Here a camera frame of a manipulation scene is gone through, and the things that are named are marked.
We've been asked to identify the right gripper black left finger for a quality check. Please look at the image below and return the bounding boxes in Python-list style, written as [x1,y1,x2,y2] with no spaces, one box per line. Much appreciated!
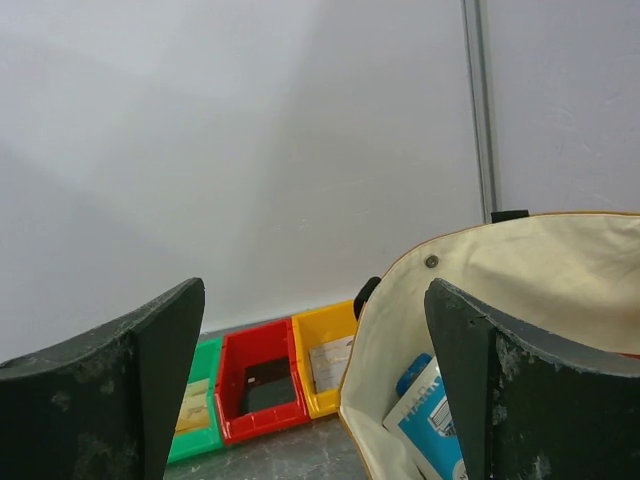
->
[1,278,205,479]

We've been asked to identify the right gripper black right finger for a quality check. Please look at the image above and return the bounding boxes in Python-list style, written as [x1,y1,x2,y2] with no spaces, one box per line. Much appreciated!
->
[424,278,639,479]

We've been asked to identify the gold cards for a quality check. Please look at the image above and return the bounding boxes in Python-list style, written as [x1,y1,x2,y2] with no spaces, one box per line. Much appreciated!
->
[175,379,210,436]

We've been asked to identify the black card in red bin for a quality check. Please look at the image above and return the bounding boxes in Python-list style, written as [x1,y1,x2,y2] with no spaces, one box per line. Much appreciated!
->
[239,357,296,415]

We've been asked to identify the white cards in yellow bin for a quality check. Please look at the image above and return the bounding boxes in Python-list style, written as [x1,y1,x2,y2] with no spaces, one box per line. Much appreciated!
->
[309,336,353,394]

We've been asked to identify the blue razor box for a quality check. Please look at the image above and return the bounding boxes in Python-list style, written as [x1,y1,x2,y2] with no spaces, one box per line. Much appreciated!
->
[383,353,468,480]

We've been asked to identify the green plastic bin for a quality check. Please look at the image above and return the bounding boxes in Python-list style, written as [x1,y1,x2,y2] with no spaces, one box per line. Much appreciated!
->
[167,337,224,464]

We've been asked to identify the cream and mustard tote bag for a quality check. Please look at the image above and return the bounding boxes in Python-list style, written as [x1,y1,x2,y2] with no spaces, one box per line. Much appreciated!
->
[339,210,639,479]

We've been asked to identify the red plastic bin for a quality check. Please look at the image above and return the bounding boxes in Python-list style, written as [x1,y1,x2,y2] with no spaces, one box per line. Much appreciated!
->
[214,318,310,445]

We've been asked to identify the yellow plastic bin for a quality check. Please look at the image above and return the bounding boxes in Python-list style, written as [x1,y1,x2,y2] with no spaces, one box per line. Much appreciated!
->
[291,300,357,419]

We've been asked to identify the aluminium corner post right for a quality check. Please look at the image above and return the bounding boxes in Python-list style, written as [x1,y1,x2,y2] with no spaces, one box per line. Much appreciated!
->
[462,0,500,223]

